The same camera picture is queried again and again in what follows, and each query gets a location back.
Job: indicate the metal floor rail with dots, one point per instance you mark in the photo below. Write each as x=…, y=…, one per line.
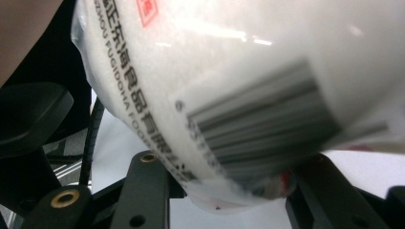
x=68, y=169

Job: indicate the white paper sheet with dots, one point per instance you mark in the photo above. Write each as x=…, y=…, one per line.
x=366, y=171

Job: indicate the red and white spout pouch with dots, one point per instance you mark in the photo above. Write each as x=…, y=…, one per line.
x=223, y=79

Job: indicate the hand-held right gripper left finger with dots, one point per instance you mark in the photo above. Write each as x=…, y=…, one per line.
x=144, y=197

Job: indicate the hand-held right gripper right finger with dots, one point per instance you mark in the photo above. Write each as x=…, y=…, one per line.
x=321, y=200

